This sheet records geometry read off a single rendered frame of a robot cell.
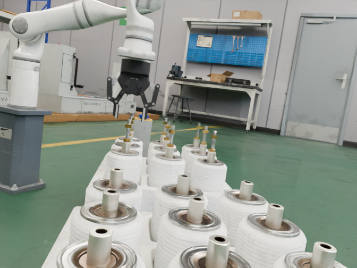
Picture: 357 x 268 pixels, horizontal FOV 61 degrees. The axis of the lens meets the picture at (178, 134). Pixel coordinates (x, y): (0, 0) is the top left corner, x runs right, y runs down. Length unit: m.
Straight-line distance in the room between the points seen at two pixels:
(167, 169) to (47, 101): 2.92
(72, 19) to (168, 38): 5.43
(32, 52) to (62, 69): 2.31
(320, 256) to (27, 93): 1.07
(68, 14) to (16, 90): 0.33
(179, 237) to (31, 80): 0.94
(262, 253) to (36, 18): 1.03
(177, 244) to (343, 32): 5.62
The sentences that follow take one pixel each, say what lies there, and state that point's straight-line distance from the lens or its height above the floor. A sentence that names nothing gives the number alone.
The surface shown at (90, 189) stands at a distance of 0.53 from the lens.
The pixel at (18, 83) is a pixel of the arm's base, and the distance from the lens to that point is 1.23.
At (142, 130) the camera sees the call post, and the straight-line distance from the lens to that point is 1.20.
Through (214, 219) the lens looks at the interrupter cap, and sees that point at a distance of 0.45.
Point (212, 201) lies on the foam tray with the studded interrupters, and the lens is 0.81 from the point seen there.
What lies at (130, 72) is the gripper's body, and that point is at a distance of 0.78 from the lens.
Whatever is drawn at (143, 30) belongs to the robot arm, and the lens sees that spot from 0.80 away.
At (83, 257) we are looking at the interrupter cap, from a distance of 0.33.
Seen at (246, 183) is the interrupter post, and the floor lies 0.28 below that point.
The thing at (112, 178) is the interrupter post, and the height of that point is 0.27.
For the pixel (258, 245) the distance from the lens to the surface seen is 0.45.
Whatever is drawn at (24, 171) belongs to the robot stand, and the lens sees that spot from 1.25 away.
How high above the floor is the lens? 0.42
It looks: 7 degrees down
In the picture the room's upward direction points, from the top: 8 degrees clockwise
